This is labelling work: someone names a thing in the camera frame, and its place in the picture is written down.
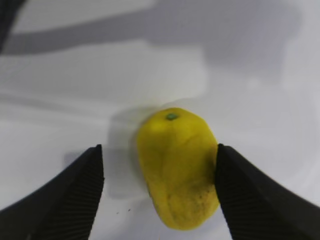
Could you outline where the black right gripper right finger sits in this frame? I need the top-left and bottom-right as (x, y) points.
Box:
(215, 143), (320, 240)

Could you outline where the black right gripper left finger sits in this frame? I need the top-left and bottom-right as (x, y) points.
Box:
(0, 144), (105, 240)

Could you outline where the yellow lemon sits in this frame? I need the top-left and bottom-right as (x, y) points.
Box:
(136, 107), (219, 231)

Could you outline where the dark blue lunch bag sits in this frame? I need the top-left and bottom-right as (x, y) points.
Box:
(0, 0), (27, 52)

